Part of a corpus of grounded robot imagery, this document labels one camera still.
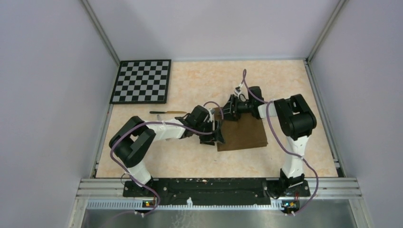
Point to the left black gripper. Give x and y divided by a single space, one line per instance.
209 139

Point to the brown cloth napkin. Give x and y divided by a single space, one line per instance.
245 133

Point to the knife with wooden handle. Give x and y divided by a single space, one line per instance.
167 112

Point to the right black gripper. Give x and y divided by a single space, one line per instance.
229 111

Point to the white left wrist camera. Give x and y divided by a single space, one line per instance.
211 114

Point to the aluminium frame rail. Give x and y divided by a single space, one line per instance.
108 194

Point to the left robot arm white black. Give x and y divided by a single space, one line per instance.
131 143

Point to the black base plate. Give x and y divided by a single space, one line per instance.
215 191

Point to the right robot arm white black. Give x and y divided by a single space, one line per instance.
296 121

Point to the black white checkerboard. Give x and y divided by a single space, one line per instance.
142 82

